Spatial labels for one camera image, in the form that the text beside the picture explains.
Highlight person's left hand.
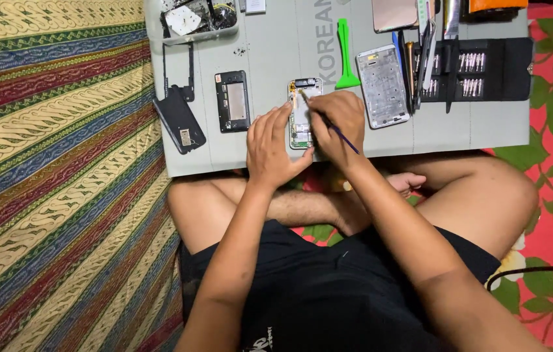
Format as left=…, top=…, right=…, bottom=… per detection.
left=246, top=102, right=314, bottom=190

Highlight person's right hand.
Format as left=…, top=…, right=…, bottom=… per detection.
left=301, top=90, right=367, bottom=170

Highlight phone with circuit board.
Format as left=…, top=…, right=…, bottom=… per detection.
left=288, top=78, right=324, bottom=150

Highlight blue handled thin brush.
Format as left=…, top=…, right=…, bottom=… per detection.
left=298, top=89, right=361, bottom=155

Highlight green plastic pry tool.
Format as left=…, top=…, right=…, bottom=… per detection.
left=334, top=18, right=361, bottom=90

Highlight grey work mat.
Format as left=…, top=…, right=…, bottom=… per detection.
left=144, top=0, right=534, bottom=178

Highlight black phone middle housing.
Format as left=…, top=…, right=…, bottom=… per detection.
left=215, top=70, right=252, bottom=134

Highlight brass tipped screwdriver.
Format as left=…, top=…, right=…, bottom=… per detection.
left=405, top=41, right=417, bottom=114

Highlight blue plastic spudger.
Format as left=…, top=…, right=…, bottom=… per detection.
left=392, top=30, right=407, bottom=66

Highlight silver tweezers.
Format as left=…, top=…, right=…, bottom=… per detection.
left=415, top=19, right=438, bottom=111

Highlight rose gold phone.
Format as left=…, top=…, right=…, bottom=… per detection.
left=371, top=0, right=420, bottom=34

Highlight black slim tool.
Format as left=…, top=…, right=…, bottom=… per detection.
left=445, top=39, right=459, bottom=114

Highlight black phone back cover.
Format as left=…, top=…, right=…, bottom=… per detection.
left=153, top=85, right=208, bottom=155

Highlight person's left leg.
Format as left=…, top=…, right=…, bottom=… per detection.
left=167, top=171, right=427, bottom=256

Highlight person's leg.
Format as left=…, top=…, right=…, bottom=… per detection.
left=167, top=171, right=427, bottom=256
left=384, top=154, right=540, bottom=261

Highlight clear tray of phone parts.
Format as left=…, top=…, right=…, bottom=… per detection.
left=145, top=0, right=240, bottom=46

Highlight shiny silver metal tool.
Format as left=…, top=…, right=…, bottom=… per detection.
left=443, top=0, right=461, bottom=41

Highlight thin black phone bezel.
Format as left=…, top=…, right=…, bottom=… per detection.
left=162, top=42, right=195, bottom=103

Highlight person's right leg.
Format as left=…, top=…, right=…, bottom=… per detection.
left=384, top=154, right=540, bottom=261

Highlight person's black clothing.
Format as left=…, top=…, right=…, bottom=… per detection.
left=180, top=219, right=503, bottom=352

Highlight black screwdriver bit case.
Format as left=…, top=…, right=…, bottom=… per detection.
left=412, top=37, right=534, bottom=103

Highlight orange box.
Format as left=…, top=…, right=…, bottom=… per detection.
left=468, top=0, right=530, bottom=14

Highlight striped batik cloth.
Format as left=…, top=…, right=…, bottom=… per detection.
left=0, top=0, right=185, bottom=352

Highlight silver phone frame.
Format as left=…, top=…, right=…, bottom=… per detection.
left=356, top=44, right=412, bottom=130

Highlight black cable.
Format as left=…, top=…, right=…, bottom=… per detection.
left=486, top=264, right=553, bottom=293

